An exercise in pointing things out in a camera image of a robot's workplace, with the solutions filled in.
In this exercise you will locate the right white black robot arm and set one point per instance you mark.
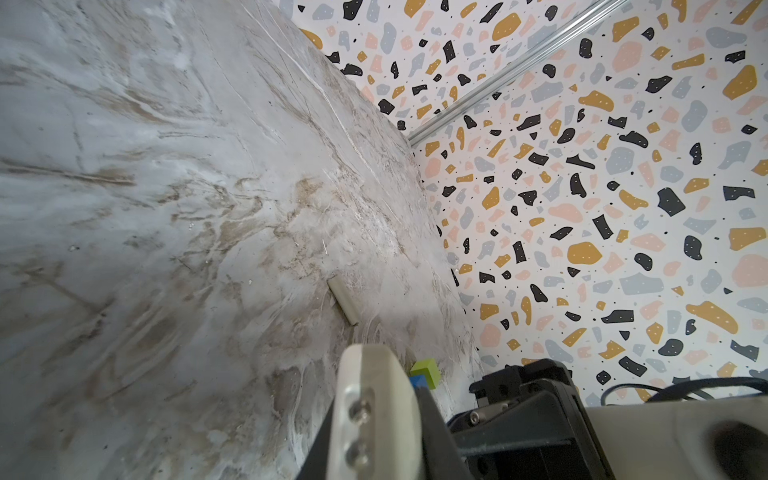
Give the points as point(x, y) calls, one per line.
point(712, 428)

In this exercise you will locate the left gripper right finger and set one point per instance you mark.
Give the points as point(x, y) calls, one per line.
point(440, 454)

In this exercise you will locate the blue cube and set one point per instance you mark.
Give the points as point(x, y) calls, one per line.
point(419, 381)

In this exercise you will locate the white remote control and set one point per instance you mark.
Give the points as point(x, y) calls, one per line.
point(376, 430)

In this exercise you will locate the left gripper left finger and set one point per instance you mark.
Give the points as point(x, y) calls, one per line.
point(316, 463)

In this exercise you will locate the green cube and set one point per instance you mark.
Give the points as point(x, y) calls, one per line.
point(429, 368)

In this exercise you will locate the beige battery cover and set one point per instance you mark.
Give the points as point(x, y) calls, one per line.
point(345, 300)

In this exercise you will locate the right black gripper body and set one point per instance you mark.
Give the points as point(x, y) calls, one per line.
point(529, 423)

